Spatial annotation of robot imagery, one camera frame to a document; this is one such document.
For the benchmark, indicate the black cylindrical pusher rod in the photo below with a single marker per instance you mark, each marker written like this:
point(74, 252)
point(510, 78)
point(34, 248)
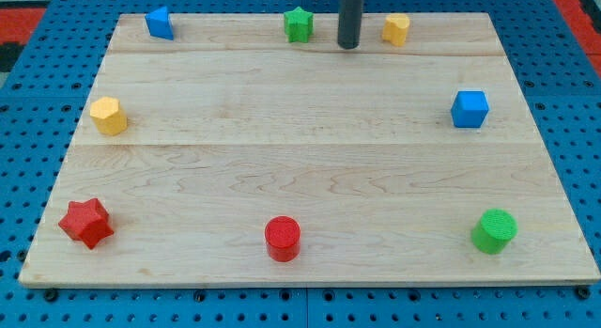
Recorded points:
point(349, 23)

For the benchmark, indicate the blue triangle block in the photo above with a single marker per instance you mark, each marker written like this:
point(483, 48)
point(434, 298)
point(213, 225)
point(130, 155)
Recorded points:
point(158, 24)

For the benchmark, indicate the yellow hexagon block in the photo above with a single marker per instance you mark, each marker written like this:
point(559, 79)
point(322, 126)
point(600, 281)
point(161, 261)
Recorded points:
point(108, 116)

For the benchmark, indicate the blue cube block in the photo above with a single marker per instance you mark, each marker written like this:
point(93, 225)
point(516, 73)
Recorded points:
point(469, 109)

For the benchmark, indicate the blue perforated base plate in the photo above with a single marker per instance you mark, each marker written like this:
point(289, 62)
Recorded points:
point(46, 90)

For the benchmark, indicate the green star block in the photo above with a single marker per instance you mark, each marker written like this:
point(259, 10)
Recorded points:
point(298, 25)

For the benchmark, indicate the red star block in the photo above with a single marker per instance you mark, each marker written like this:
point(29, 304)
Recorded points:
point(87, 222)

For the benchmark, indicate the red cylinder block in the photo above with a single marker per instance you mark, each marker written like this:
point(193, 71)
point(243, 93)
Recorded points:
point(283, 238)

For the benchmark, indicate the green cylinder block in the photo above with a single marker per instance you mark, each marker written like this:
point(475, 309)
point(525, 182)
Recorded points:
point(493, 231)

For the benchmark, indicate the wooden board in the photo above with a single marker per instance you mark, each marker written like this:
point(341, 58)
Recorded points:
point(231, 125)

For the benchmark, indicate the yellow heart block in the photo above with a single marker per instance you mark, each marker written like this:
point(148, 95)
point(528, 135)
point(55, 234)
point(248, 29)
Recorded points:
point(395, 29)

